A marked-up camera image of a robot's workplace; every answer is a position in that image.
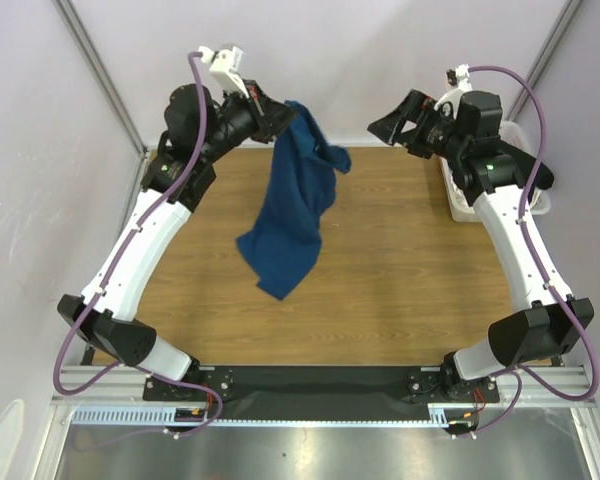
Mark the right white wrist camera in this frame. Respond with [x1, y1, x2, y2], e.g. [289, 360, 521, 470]
[434, 64, 473, 116]

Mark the grey slotted cable duct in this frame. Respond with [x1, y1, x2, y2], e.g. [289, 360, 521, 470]
[72, 405, 478, 429]

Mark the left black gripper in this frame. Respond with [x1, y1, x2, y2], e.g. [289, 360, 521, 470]
[198, 80, 299, 163]

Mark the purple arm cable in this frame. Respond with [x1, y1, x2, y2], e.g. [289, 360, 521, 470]
[447, 64, 600, 441]
[53, 49, 225, 446]

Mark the black t shirt in basket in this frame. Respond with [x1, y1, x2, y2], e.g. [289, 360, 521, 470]
[500, 140, 555, 190]

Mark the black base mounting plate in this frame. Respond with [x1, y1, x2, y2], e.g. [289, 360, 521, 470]
[143, 364, 501, 424]

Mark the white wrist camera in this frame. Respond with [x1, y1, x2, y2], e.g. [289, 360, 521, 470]
[197, 44, 248, 97]
[434, 64, 473, 116]

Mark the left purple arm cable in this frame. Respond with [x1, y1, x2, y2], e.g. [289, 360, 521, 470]
[53, 49, 225, 446]

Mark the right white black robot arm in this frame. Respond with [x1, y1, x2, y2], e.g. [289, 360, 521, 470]
[367, 90, 594, 402]

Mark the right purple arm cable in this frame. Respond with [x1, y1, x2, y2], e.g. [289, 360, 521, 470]
[447, 64, 600, 441]

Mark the blue printed t shirt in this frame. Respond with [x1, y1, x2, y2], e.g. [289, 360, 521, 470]
[236, 100, 352, 300]

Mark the aluminium frame post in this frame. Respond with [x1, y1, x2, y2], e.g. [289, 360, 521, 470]
[51, 0, 147, 158]
[506, 0, 585, 121]

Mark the white plastic laundry basket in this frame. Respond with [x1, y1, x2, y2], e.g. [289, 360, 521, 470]
[439, 120, 551, 223]

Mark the right aluminium frame post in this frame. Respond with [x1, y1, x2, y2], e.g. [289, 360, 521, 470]
[506, 0, 585, 121]

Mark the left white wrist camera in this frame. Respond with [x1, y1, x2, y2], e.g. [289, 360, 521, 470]
[197, 44, 248, 97]

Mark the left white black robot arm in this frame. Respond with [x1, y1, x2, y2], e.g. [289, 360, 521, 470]
[57, 80, 297, 400]

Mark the left aluminium frame post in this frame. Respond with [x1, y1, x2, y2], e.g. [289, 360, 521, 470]
[51, 0, 147, 158]

